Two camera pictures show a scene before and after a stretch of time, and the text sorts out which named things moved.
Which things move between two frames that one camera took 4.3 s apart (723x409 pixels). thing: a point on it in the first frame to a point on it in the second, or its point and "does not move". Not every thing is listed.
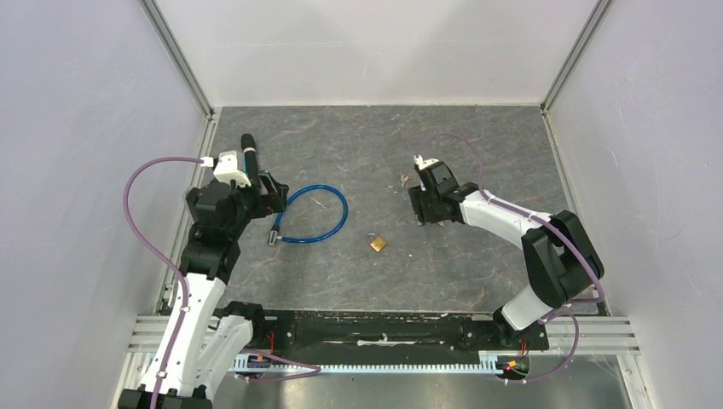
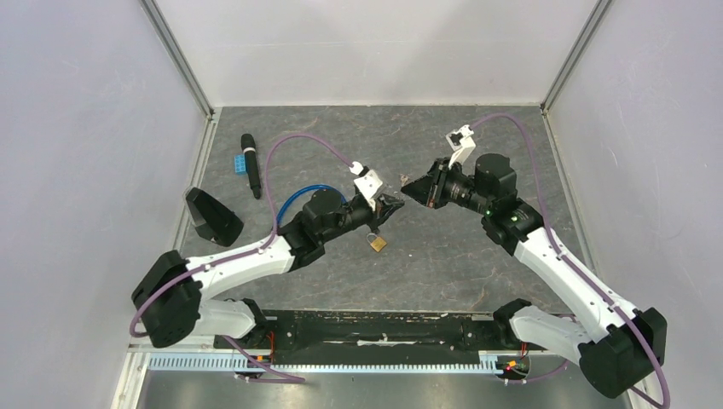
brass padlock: [376, 242] does not move
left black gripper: [268, 202] to [385, 206]
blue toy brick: [241, 162] does not move
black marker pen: [248, 143] does not move
